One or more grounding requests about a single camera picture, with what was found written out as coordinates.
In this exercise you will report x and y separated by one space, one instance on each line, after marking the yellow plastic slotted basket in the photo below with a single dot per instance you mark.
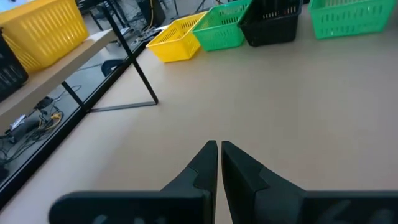
174 46
46 34

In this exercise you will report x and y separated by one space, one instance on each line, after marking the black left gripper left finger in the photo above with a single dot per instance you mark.
192 186

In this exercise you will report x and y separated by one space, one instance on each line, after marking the black metal shelf frame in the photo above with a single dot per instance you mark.
143 77

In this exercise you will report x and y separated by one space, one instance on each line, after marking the green plastic slotted basket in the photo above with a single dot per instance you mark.
348 21
217 34

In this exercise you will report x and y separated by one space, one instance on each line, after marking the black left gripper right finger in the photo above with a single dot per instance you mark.
242 186

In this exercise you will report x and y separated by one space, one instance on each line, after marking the black power adapter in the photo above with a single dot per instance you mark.
44 102

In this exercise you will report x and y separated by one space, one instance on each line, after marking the light wooden shelf board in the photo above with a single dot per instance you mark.
62 71

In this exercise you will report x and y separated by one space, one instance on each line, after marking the black table edge rail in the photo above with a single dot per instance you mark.
37 158

